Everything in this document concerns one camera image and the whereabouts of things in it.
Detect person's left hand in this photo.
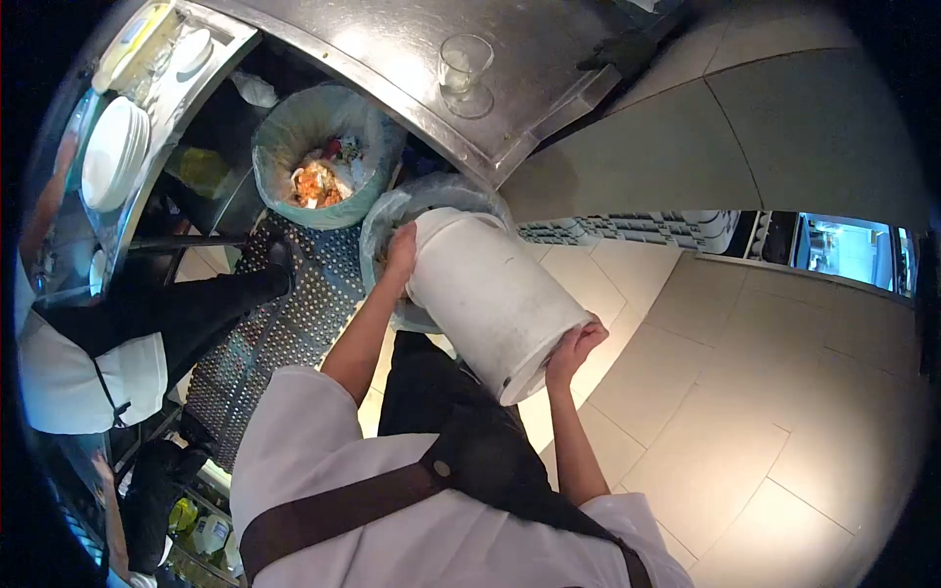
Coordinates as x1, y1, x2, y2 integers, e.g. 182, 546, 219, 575
384, 222, 419, 299

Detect person's right hand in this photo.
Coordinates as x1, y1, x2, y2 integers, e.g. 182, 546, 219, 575
545, 321, 610, 391

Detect person's right fingers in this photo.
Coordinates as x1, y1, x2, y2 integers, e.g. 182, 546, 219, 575
568, 321, 610, 355

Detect white plastic bucket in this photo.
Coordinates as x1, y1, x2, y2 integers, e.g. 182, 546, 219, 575
406, 206, 597, 407

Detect bin with clear bag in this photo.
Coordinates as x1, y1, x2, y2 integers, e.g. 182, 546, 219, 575
359, 172, 516, 336

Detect rack of white dishes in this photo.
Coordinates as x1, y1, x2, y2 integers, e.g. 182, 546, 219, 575
518, 210, 742, 255

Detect perforated black floor mat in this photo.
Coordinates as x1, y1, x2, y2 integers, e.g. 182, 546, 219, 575
182, 212, 370, 473

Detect bin with green bag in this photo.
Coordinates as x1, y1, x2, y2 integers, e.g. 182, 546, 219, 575
251, 82, 407, 231

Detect person's legs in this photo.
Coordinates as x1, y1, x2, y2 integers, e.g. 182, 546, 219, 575
377, 331, 546, 515

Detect clear drinking glass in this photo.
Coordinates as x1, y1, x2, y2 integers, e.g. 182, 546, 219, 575
437, 34, 495, 120

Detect stainless steel counter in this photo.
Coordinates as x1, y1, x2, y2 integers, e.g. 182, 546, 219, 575
184, 0, 688, 194

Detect white plastic bag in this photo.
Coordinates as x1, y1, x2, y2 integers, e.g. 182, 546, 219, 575
231, 69, 281, 109

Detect yellow bag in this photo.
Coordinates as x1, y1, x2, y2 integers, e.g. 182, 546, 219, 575
178, 146, 231, 200

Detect bright serving window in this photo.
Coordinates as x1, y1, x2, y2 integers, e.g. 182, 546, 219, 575
792, 212, 920, 296

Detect person's body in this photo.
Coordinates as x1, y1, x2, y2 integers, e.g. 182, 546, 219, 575
229, 366, 695, 588

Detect steel dish shelf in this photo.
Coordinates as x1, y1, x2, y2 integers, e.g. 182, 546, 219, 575
18, 0, 262, 306

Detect stack of white plates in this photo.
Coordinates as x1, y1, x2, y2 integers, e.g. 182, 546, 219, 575
80, 96, 152, 214

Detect white plastic jug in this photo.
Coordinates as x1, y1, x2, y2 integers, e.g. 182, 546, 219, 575
192, 514, 232, 557

